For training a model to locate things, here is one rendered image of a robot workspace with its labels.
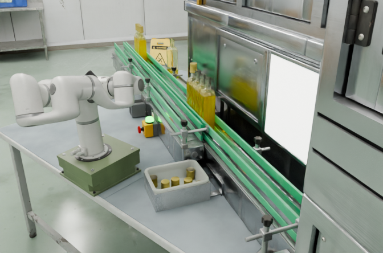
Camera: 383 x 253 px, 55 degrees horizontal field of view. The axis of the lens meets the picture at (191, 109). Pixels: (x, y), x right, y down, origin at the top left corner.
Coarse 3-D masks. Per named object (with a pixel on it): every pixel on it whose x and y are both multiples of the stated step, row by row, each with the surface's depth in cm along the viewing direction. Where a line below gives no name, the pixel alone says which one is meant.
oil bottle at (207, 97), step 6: (204, 90) 159; (210, 90) 159; (204, 96) 158; (210, 96) 159; (204, 102) 159; (210, 102) 160; (204, 108) 160; (210, 108) 161; (204, 114) 162; (210, 114) 162; (210, 120) 164; (210, 126) 165
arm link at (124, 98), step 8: (96, 80) 126; (96, 88) 125; (120, 88) 136; (128, 88) 137; (96, 96) 127; (104, 96) 128; (120, 96) 137; (128, 96) 137; (104, 104) 131; (112, 104) 131; (120, 104) 134; (128, 104) 137
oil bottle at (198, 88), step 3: (198, 84) 166; (195, 87) 166; (198, 87) 164; (201, 87) 163; (204, 87) 164; (195, 90) 167; (198, 90) 164; (195, 93) 167; (198, 93) 164; (195, 96) 168; (198, 96) 164; (195, 99) 168; (198, 99) 165; (195, 102) 169; (198, 102) 165; (195, 105) 169; (198, 105) 166; (195, 108) 170; (198, 108) 167; (195, 111) 170; (198, 111) 167; (198, 114) 168
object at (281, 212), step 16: (176, 96) 192; (192, 112) 171; (224, 144) 141; (224, 160) 143; (240, 160) 129; (240, 176) 131; (256, 176) 120; (256, 192) 121; (272, 192) 111; (272, 208) 113; (288, 208) 104; (288, 224) 106
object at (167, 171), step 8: (192, 160) 153; (152, 168) 147; (160, 168) 149; (168, 168) 150; (176, 168) 151; (184, 168) 153; (200, 168) 147; (160, 176) 150; (168, 176) 151; (176, 176) 152; (184, 176) 154; (200, 176) 146; (152, 184) 137; (160, 184) 149; (184, 184) 137; (192, 184) 137; (160, 192) 133
